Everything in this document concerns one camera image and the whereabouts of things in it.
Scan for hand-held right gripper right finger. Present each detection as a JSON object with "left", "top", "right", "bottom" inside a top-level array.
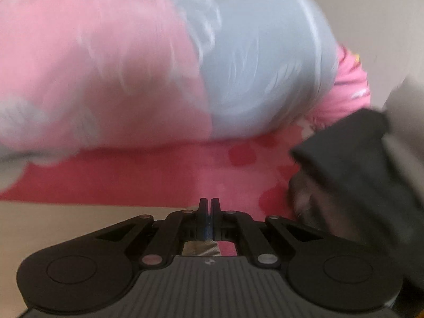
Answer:
[{"left": 211, "top": 198, "right": 325, "bottom": 269}]

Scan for pink grey floral quilt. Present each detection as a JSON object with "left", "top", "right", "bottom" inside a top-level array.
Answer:
[{"left": 0, "top": 0, "right": 338, "bottom": 193}]

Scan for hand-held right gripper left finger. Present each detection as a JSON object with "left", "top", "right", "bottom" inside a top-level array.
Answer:
[{"left": 96, "top": 198, "right": 208, "bottom": 269}]

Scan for pink floral bed blanket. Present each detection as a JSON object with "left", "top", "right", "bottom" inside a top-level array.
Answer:
[{"left": 0, "top": 45, "right": 372, "bottom": 257}]

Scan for beige pants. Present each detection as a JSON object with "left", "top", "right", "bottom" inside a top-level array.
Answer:
[{"left": 0, "top": 200, "right": 239, "bottom": 318}]

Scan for dark folded clothes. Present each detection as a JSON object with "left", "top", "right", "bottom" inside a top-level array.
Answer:
[{"left": 290, "top": 108, "right": 424, "bottom": 289}]

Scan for grey beige cloth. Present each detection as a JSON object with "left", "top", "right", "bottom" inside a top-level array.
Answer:
[{"left": 381, "top": 76, "right": 424, "bottom": 173}]

